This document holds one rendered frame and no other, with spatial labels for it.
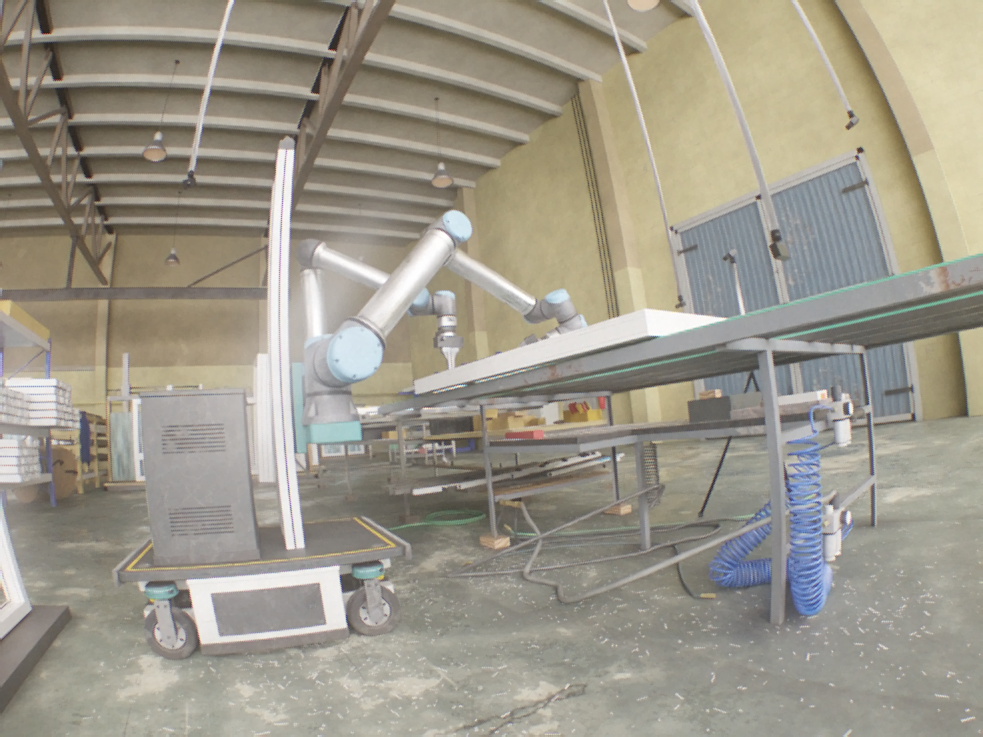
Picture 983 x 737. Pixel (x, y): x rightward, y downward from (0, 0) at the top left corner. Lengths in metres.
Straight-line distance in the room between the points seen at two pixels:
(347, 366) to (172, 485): 0.65
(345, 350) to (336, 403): 0.22
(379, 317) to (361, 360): 0.16
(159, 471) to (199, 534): 0.22
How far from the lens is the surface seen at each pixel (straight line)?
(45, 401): 5.54
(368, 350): 1.38
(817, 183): 8.34
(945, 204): 7.44
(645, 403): 9.43
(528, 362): 1.68
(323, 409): 1.51
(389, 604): 1.69
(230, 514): 1.55
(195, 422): 1.55
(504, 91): 12.19
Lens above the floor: 0.67
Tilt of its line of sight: 7 degrees up
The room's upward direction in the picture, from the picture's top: 5 degrees counter-clockwise
